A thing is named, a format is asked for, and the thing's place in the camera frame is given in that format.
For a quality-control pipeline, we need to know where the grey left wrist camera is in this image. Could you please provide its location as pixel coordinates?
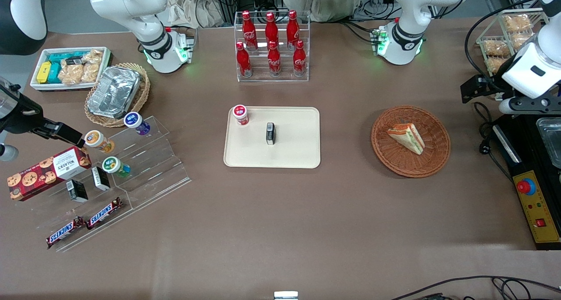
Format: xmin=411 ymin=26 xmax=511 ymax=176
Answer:
xmin=499 ymin=96 xmax=561 ymax=115

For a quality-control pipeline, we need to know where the yellow snack box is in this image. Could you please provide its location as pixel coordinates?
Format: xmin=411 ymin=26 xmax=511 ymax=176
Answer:
xmin=36 ymin=61 xmax=52 ymax=84

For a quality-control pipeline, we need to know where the yellow control panel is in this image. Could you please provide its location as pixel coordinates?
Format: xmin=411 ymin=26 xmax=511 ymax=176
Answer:
xmin=513 ymin=170 xmax=561 ymax=243

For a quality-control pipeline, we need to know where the black power cable with plug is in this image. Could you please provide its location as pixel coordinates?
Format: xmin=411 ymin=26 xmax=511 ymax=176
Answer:
xmin=473 ymin=102 xmax=514 ymax=180

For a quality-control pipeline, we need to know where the aluminium foil tray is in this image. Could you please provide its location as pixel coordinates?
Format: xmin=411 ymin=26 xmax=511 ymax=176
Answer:
xmin=88 ymin=67 xmax=141 ymax=118

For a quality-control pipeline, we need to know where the green cap drink bottle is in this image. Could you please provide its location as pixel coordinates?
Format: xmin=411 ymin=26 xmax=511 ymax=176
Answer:
xmin=102 ymin=157 xmax=131 ymax=178

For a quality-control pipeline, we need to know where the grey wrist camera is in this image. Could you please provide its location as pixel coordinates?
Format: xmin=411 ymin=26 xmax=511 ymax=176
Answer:
xmin=499 ymin=96 xmax=561 ymax=115
xmin=0 ymin=143 xmax=19 ymax=161

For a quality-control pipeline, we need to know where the metal frame leg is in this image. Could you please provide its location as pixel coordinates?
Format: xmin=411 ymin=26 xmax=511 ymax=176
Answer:
xmin=493 ymin=114 xmax=561 ymax=251

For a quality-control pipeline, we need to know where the orange cap drink bottle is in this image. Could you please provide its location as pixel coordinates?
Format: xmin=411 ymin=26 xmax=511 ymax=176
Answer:
xmin=85 ymin=130 xmax=115 ymax=154

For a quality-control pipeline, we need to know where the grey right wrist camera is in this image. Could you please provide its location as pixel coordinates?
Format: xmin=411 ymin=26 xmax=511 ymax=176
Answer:
xmin=0 ymin=143 xmax=19 ymax=161

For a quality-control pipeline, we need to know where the thin black cable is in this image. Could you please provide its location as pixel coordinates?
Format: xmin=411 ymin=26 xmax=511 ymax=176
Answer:
xmin=390 ymin=275 xmax=561 ymax=300

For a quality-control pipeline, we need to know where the brown round wicker basket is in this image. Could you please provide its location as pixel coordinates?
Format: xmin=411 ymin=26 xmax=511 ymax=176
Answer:
xmin=371 ymin=106 xmax=451 ymax=178

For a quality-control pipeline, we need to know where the clear acrylic bottle rack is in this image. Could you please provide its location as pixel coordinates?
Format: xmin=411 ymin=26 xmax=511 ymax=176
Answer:
xmin=234 ymin=11 xmax=310 ymax=82

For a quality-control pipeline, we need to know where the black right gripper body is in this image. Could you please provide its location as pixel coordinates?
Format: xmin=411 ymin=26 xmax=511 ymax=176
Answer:
xmin=0 ymin=89 xmax=85 ymax=150

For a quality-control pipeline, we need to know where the steel pan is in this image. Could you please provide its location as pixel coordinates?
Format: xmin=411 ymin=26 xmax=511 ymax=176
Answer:
xmin=536 ymin=117 xmax=561 ymax=169

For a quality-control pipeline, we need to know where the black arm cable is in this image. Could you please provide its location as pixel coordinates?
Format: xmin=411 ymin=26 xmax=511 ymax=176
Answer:
xmin=465 ymin=0 xmax=540 ymax=92

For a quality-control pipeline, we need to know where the teal snack box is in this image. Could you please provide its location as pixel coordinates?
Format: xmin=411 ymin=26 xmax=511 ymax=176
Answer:
xmin=47 ymin=52 xmax=90 ymax=84

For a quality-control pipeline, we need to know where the tan oval wicker basket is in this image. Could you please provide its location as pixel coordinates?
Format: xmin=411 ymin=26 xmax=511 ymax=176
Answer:
xmin=85 ymin=63 xmax=150 ymax=128

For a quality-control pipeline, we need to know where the clear rack with bread bags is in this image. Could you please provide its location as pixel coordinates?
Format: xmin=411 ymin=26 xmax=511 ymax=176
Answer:
xmin=476 ymin=9 xmax=549 ymax=75

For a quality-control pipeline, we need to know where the beige plastic tray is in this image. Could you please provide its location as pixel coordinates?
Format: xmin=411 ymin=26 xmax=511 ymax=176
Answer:
xmin=224 ymin=107 xmax=321 ymax=169

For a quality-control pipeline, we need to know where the beige cloth bundle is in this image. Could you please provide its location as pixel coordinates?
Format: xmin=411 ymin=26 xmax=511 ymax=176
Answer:
xmin=283 ymin=0 xmax=367 ymax=22

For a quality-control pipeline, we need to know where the triangle sandwich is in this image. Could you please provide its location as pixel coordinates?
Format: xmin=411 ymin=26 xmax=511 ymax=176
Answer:
xmin=387 ymin=123 xmax=425 ymax=155

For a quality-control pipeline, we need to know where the red cola bottle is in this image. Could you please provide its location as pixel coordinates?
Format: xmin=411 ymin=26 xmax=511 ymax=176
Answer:
xmin=236 ymin=42 xmax=253 ymax=78
xmin=265 ymin=12 xmax=280 ymax=46
xmin=242 ymin=11 xmax=258 ymax=50
xmin=293 ymin=40 xmax=307 ymax=76
xmin=267 ymin=41 xmax=281 ymax=76
xmin=287 ymin=10 xmax=301 ymax=50

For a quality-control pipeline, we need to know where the Snickers chocolate bar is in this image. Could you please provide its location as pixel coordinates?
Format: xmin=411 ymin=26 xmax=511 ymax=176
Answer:
xmin=86 ymin=198 xmax=123 ymax=229
xmin=46 ymin=217 xmax=86 ymax=249

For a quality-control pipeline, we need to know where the white plastic snack bin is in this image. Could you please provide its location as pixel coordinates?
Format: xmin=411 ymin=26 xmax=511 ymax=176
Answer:
xmin=30 ymin=47 xmax=113 ymax=92

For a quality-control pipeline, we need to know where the red Walkers cookie box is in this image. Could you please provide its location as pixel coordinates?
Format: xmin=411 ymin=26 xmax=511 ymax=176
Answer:
xmin=7 ymin=146 xmax=92 ymax=201

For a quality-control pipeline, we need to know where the clear acrylic stepped shelf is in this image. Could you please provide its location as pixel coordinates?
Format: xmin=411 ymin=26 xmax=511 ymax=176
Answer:
xmin=26 ymin=116 xmax=192 ymax=253

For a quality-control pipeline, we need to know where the purple cap drink bottle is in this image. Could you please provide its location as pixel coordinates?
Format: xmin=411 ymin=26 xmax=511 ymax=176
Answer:
xmin=124 ymin=112 xmax=151 ymax=136

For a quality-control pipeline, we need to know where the crumpled beige bag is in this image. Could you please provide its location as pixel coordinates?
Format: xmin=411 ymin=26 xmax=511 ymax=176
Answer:
xmin=166 ymin=0 xmax=225 ymax=29

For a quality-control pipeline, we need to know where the bagged bread pack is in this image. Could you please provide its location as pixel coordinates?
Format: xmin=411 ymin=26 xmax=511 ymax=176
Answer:
xmin=511 ymin=32 xmax=533 ymax=50
xmin=482 ymin=39 xmax=511 ymax=57
xmin=486 ymin=57 xmax=509 ymax=73
xmin=502 ymin=14 xmax=533 ymax=32

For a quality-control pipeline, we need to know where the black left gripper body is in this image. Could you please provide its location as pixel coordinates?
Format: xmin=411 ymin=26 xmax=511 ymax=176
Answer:
xmin=460 ymin=74 xmax=504 ymax=104

